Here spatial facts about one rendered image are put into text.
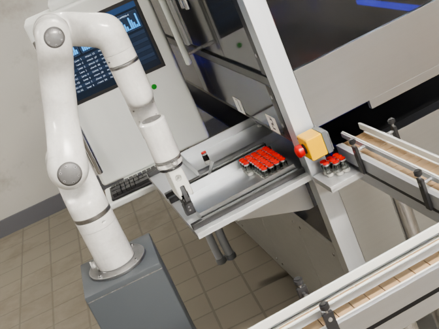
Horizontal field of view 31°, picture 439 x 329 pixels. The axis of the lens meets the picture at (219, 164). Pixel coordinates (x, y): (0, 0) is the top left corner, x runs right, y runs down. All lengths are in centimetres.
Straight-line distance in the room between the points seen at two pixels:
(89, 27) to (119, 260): 71
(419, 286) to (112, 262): 106
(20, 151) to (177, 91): 261
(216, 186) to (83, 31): 72
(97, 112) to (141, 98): 98
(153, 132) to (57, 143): 29
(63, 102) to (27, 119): 340
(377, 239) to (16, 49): 353
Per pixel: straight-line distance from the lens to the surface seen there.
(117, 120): 332
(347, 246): 261
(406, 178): 215
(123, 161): 337
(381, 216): 264
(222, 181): 270
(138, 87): 234
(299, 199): 260
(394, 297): 173
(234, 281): 392
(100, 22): 230
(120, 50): 231
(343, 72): 246
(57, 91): 230
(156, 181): 296
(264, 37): 234
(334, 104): 246
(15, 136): 574
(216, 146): 303
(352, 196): 257
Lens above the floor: 189
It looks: 21 degrees down
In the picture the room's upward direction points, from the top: 24 degrees counter-clockwise
